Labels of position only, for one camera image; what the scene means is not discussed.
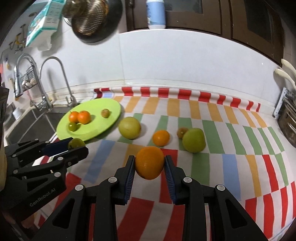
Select thin gooseneck faucet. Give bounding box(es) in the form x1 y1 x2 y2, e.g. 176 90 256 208
38 56 78 108

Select small brown fruit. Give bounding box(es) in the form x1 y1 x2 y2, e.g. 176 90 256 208
177 127 188 139

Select yellow-green pear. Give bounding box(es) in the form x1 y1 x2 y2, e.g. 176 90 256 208
118 116 142 140

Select cream handled pan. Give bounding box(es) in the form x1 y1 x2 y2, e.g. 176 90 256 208
274 58 295 90

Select green apple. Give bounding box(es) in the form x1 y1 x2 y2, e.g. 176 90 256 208
182 128 206 153

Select small orange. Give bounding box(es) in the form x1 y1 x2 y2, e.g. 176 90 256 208
152 130 170 147
68 111 79 123

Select wall hook set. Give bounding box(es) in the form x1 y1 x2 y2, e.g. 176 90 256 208
9 24 26 54

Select colourful striped table mat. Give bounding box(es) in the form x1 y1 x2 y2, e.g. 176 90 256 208
66 87 295 240

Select black frying pan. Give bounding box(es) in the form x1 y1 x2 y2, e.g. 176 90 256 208
71 0 123 43

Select small tan fruit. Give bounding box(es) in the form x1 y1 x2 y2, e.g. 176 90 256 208
101 108 110 118

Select large orange mandarin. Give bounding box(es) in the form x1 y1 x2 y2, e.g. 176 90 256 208
78 110 91 125

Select small brass saucepan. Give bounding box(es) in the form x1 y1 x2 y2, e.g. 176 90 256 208
62 0 81 18

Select black wire sponge basket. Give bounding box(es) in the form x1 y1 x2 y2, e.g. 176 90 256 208
21 66 38 92

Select large chrome kitchen faucet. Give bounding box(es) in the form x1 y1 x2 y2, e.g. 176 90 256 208
14 53 52 110

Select stainless steel double sink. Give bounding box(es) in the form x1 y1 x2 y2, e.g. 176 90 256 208
4 106 70 145

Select white pump soap bottle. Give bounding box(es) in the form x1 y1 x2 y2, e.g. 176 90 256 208
146 0 166 30

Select small green fruit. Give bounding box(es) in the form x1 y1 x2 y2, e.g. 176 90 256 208
68 122 78 132
68 138 85 150

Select steel pots on right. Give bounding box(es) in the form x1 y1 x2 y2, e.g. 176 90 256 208
273 87 296 147

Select dark wooden window frame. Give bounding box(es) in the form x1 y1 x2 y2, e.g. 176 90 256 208
125 0 285 65

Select green plastic plate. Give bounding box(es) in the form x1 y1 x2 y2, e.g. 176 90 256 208
56 98 121 141

